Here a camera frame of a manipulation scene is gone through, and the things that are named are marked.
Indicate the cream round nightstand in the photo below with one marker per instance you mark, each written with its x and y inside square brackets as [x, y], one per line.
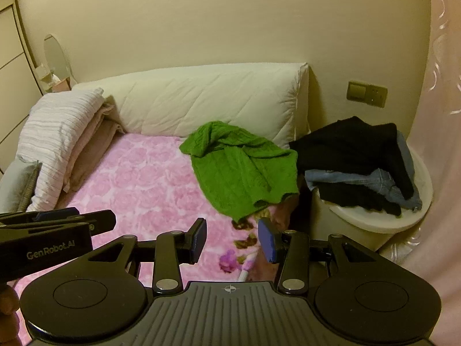
[360, 230]

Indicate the cream quilted bolster cushion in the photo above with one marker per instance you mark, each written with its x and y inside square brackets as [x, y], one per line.
[201, 97]

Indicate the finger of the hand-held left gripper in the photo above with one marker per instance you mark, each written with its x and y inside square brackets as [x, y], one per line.
[57, 213]
[101, 221]

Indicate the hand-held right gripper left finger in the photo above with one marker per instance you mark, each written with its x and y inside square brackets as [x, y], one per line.
[198, 239]

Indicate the pink curtain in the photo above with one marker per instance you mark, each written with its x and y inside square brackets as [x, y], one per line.
[443, 151]

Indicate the blue jeans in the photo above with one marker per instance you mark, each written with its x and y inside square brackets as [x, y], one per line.
[381, 183]

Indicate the green knitted vest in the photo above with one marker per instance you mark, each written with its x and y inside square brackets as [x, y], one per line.
[234, 173]

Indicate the pink floral blanket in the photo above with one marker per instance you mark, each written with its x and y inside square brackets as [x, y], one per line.
[144, 173]

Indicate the wall switch plate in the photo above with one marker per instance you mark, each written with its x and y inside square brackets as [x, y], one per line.
[366, 93]

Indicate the small white box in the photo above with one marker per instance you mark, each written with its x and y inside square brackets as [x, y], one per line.
[46, 74]

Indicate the grey cushion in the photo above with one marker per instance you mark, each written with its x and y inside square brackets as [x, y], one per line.
[18, 183]

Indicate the person's left hand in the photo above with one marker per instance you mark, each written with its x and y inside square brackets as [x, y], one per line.
[7, 299]

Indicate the beige pillow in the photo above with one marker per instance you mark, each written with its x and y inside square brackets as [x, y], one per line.
[90, 129]
[104, 140]

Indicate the black garment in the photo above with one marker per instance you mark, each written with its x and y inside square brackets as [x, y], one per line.
[356, 196]
[353, 144]

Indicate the round mirror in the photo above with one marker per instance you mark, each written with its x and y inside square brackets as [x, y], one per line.
[56, 54]

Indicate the white striped folded duvet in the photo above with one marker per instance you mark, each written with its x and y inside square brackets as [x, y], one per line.
[54, 133]

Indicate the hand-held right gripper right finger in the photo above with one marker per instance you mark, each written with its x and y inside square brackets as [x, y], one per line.
[266, 239]

